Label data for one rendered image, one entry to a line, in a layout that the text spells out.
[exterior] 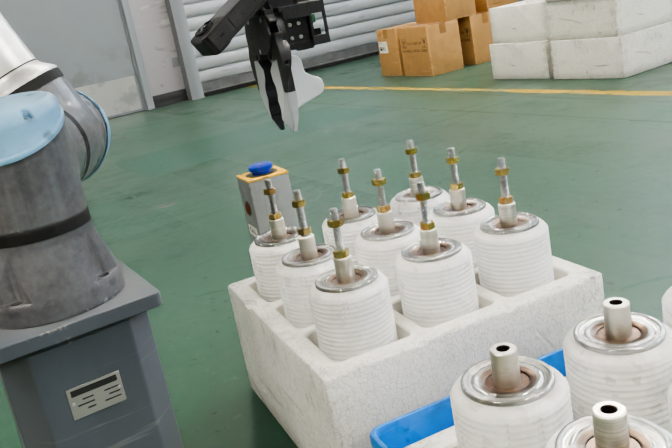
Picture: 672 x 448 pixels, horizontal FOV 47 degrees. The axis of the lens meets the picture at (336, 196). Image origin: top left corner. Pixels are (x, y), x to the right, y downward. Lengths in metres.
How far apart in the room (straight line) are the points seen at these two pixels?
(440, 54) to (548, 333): 3.78
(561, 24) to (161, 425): 3.10
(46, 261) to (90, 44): 5.06
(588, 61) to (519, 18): 0.47
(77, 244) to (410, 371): 0.40
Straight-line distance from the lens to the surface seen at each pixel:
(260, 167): 1.26
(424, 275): 0.92
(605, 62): 3.61
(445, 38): 4.71
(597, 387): 0.69
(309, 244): 1.00
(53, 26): 5.84
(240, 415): 1.20
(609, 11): 3.57
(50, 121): 0.86
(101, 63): 5.90
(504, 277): 0.99
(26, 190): 0.85
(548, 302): 0.98
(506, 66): 4.04
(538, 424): 0.62
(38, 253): 0.86
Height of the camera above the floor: 0.58
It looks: 15 degrees down
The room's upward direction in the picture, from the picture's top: 11 degrees counter-clockwise
